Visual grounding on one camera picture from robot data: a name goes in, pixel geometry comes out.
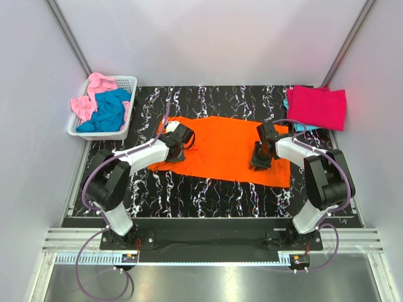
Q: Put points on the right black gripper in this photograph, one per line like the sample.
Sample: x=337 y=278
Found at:
x=255 y=162

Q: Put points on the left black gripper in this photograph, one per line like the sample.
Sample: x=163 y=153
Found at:
x=180 y=159

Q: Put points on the orange t shirt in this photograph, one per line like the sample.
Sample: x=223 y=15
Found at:
x=222 y=150

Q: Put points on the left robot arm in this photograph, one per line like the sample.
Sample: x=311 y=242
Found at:
x=104 y=187

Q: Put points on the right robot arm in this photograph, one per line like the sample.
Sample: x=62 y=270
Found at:
x=328 y=183

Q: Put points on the folded light blue t shirt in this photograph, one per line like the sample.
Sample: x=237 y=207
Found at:
x=298 y=127

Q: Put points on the folded magenta t shirt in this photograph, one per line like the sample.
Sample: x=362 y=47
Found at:
x=318 y=107

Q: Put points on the white plastic basket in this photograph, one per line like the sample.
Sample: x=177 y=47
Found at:
x=126 y=82

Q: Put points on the pink t shirt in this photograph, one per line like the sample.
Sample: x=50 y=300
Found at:
x=84 y=106

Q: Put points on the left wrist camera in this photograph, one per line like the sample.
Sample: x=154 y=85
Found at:
x=171 y=126

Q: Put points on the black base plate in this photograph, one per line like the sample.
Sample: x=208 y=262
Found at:
x=206 y=255

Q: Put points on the aluminium front rail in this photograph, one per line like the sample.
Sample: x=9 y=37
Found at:
x=347 y=240

